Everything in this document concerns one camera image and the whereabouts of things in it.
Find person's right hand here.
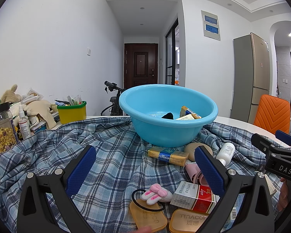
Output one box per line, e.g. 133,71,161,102
279,177,291,211

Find round beige compact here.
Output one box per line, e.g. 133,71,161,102
184,143,213,162

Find white printed sachet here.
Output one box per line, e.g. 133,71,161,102
227,178,278,227

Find dark brown door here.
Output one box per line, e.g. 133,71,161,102
124,43,158,89

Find person's left hand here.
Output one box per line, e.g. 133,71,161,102
136,225,153,233

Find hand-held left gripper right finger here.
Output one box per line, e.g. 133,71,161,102
194,145,275,233

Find black framed glass door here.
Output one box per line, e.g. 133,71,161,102
165,18,179,86

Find clear plastic packets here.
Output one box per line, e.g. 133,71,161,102
21,89,44,102

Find black folding bicycle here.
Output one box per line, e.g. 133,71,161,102
100,81,127,116

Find orange chair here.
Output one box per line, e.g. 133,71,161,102
253,94,291,134

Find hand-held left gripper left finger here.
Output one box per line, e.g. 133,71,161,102
16,145,97,233

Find orange translucent soap box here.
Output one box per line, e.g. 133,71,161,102
129,200,168,232
168,208,210,233

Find clear jar with black lid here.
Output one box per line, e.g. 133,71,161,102
0,102,19,154

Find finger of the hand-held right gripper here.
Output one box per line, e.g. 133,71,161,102
275,130,291,148
251,133,274,155

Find beige cloth bag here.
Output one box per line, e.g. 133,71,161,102
23,100,57,130

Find small white bottle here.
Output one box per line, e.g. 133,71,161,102
216,142,236,167

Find beige plush toy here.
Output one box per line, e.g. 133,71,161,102
0,84,22,103

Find pink bunny hair tie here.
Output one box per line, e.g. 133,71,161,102
132,183,172,212

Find red and white cigarette box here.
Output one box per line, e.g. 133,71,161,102
171,181,217,214

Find yellow and green bin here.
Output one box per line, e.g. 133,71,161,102
56,101,87,125

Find gold and blue pack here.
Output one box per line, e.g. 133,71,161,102
147,146,190,167
179,105,202,120

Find bundle of white sachets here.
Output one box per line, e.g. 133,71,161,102
67,95,84,106

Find blue plastic basin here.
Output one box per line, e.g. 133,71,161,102
119,84,219,148

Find white spray bottle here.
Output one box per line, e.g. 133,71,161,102
17,105,32,140

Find gold and grey fridge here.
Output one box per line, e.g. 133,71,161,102
230,32,271,127

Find pink collapsible cup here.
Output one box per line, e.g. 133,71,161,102
185,162,210,185

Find blue plaid cloth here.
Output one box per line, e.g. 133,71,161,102
0,118,291,233

